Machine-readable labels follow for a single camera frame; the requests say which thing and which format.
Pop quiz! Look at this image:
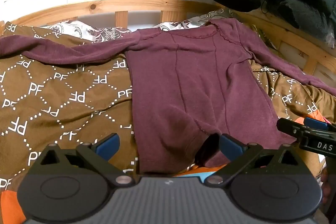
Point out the maroon long-sleeve shirt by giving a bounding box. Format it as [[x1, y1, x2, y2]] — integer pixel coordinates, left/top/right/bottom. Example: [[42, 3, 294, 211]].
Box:
[[0, 17, 336, 175]]

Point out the person right hand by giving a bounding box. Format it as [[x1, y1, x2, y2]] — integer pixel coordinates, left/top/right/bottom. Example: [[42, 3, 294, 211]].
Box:
[[320, 167, 331, 204]]

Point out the white floral bed sheet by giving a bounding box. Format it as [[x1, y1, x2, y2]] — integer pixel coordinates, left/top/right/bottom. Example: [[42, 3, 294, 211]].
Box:
[[44, 9, 234, 43]]

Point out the wooden bed frame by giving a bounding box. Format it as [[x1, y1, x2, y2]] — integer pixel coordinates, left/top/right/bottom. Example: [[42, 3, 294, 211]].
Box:
[[1, 0, 335, 85]]

